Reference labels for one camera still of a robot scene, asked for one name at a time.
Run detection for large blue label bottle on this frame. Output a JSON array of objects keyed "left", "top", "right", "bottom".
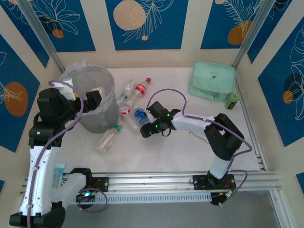
[{"left": 133, "top": 105, "right": 152, "bottom": 126}]

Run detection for grey round bin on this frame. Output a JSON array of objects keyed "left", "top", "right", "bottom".
[{"left": 60, "top": 63, "right": 119, "bottom": 134}]

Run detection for red white label bottle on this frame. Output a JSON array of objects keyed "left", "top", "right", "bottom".
[{"left": 118, "top": 104, "right": 139, "bottom": 133}]

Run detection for green band bottle white label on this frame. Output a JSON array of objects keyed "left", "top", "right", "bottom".
[{"left": 116, "top": 80, "right": 136, "bottom": 106}]

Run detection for clear plastic bin liner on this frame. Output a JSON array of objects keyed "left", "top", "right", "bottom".
[{"left": 60, "top": 59, "right": 117, "bottom": 114}]

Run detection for red cap cola bottle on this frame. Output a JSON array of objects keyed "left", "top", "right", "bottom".
[{"left": 128, "top": 77, "right": 152, "bottom": 106}]

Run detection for grey blue stethoscope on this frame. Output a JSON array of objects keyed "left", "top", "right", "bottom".
[{"left": 187, "top": 131, "right": 210, "bottom": 143}]

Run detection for mint green zip pouch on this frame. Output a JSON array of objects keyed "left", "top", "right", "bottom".
[{"left": 188, "top": 61, "right": 237, "bottom": 103}]

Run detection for light blue packet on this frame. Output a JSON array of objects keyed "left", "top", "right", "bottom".
[{"left": 52, "top": 163, "right": 67, "bottom": 190}]

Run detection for small green can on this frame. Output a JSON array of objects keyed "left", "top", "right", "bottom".
[{"left": 225, "top": 93, "right": 239, "bottom": 111}]

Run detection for black control board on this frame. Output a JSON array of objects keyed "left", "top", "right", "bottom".
[
  {"left": 210, "top": 191, "right": 235, "bottom": 207},
  {"left": 76, "top": 190, "right": 97, "bottom": 203}
]

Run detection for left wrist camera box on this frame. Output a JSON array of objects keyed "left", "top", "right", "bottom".
[{"left": 52, "top": 79, "right": 78, "bottom": 100}]

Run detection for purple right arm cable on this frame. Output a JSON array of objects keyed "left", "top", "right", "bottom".
[{"left": 147, "top": 88, "right": 253, "bottom": 206}]

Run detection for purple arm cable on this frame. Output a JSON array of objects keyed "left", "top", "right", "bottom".
[
  {"left": 147, "top": 88, "right": 253, "bottom": 206},
  {"left": 26, "top": 80, "right": 107, "bottom": 228}
]

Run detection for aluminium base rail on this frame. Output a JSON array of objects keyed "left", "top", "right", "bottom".
[{"left": 20, "top": 170, "right": 282, "bottom": 198}]

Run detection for white slotted cable duct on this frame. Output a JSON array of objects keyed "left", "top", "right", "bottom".
[{"left": 30, "top": 191, "right": 212, "bottom": 206}]

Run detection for aluminium frame post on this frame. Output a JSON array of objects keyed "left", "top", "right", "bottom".
[
  {"left": 16, "top": 0, "right": 65, "bottom": 72},
  {"left": 232, "top": 0, "right": 277, "bottom": 68}
]

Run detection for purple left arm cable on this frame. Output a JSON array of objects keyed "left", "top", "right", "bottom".
[{"left": 26, "top": 80, "right": 107, "bottom": 228}]

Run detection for aluminium side rail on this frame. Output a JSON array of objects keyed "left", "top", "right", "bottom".
[{"left": 235, "top": 71, "right": 268, "bottom": 171}]

